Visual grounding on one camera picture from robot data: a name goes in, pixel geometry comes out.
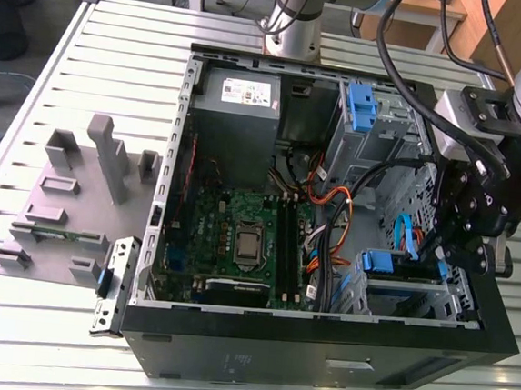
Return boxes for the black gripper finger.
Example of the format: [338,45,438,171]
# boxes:
[418,161,481,269]
[443,232,516,278]

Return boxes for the blue data wire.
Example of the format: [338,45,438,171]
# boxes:
[390,212,425,265]

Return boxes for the hard disk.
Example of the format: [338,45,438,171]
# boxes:
[330,245,450,323]

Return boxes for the grey metal disk bay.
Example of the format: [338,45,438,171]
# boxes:
[330,245,485,325]

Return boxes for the grey metal drive cage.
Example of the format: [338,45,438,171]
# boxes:
[323,76,439,195]

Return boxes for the blue drive latch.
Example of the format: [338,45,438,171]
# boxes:
[344,81,381,135]

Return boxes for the black RAM slot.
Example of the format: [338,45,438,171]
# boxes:
[268,194,294,302]
[280,192,311,304]

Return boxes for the wooden desk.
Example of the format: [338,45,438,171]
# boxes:
[346,0,470,56]

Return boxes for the silver CPU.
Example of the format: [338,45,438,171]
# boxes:
[235,229,264,261]

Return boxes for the CPU socket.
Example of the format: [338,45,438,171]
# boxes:
[228,219,272,273]

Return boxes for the black PC case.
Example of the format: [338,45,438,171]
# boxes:
[115,37,521,390]

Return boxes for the grey power supply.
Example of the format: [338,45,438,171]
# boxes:
[182,65,285,194]

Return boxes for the black graphics card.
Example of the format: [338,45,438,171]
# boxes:
[202,275,273,310]

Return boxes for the green motherboard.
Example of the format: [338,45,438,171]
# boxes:
[153,180,324,314]

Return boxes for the grey parts rack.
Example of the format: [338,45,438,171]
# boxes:
[0,106,165,295]

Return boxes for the green RAM stick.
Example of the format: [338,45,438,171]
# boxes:
[30,227,104,245]

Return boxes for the black round bin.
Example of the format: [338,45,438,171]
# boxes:
[0,0,35,65]

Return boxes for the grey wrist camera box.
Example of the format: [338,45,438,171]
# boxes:
[429,89,486,161]

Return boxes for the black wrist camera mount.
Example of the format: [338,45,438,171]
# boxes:
[456,84,521,136]

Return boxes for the orange yellow wire bundle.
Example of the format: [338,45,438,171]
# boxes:
[301,183,359,277]

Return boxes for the thick black sleeved cable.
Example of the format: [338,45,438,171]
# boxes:
[313,149,435,322]

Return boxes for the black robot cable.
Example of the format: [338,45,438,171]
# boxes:
[433,0,518,84]
[364,0,521,181]

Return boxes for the yellow black wire bundle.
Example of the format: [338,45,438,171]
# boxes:
[265,165,312,199]

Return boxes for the thin red wire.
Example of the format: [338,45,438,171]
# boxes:
[171,131,202,232]

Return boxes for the grey bracket with blue tab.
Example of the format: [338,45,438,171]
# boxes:
[86,232,145,341]

